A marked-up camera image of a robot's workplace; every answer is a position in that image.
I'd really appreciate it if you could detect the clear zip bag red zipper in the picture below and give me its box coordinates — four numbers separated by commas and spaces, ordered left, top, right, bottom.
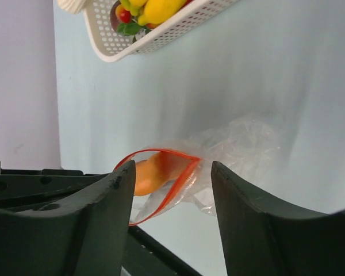
116, 113, 280, 226

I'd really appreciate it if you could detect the yellow banana bunch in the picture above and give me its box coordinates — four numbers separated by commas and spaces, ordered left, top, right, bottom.
120, 0, 190, 26

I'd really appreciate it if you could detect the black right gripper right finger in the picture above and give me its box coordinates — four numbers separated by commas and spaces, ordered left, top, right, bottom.
211, 162, 345, 275

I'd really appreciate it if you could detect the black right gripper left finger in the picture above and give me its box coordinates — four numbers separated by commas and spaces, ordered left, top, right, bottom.
0, 159, 137, 276

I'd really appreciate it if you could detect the dark purple passion fruit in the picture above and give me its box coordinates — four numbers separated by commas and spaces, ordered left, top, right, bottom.
110, 1, 124, 32

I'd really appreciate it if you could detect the white perforated plastic basket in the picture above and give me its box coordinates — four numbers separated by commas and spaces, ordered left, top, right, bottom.
83, 1, 236, 63

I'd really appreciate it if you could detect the green white celery stalk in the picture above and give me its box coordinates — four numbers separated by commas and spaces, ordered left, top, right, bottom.
57, 0, 88, 14

